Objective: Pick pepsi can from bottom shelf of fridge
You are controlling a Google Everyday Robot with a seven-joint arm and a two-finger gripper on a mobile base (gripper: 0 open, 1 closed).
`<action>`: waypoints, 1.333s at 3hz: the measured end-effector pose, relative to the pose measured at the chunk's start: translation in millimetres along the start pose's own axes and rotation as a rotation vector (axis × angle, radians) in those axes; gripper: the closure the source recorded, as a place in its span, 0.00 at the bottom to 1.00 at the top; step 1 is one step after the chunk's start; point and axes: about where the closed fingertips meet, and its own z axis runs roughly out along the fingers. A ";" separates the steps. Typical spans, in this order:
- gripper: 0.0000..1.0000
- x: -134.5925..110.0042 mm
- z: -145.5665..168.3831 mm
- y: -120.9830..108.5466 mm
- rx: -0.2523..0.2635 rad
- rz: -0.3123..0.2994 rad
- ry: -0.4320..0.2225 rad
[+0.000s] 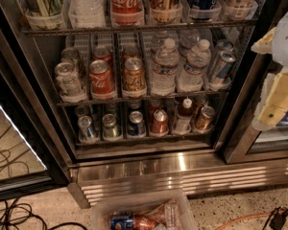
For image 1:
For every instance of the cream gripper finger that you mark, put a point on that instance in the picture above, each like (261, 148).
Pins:
(273, 103)
(264, 45)

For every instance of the blue pepsi can front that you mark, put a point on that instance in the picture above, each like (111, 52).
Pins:
(136, 124)

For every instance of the blue pepsi can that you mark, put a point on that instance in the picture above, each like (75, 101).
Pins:
(122, 222)
(136, 124)

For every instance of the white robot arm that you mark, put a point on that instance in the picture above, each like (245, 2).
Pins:
(280, 43)

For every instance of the slim silver blue can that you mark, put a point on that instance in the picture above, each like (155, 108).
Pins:
(220, 69)

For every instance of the copper can bottom right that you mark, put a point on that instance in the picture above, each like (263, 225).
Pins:
(205, 118)

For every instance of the stainless fridge base grille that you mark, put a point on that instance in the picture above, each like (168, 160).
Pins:
(193, 173)

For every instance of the red can bottom shelf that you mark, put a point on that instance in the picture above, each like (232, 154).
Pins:
(159, 123)

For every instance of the orange can middle shelf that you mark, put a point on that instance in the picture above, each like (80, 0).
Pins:
(134, 82)

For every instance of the red coca-cola can middle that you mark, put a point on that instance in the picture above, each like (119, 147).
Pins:
(101, 80)

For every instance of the green silver can bottom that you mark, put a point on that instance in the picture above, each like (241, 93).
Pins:
(110, 128)

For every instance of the white bottle top shelf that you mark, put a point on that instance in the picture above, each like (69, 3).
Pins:
(87, 14)

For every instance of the red can in bin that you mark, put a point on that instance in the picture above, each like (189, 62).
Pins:
(143, 223)

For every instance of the white silver can middle shelf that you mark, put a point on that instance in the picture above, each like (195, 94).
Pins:
(70, 83)

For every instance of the silver blue can bottom left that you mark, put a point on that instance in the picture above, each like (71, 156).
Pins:
(87, 127)

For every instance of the blue pepsi can in bin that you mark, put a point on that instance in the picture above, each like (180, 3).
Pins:
(122, 222)

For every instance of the open glass fridge door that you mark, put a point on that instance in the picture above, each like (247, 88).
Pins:
(29, 163)

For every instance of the clear water bottle right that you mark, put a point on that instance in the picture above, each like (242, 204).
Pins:
(198, 58)

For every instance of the clear water bottle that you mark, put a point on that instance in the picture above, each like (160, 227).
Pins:
(165, 66)
(198, 58)

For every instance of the brown tea bottle white cap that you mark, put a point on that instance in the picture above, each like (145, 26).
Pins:
(183, 117)

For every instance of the clear water bottle left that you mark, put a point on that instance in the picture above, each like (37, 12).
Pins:
(165, 66)

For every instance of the black plug box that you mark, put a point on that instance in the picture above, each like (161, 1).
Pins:
(279, 218)

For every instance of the large coca-cola bottle top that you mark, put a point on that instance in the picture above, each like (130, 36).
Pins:
(125, 12)

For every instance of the clear plastic bin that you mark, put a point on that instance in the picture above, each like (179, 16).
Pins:
(142, 203)

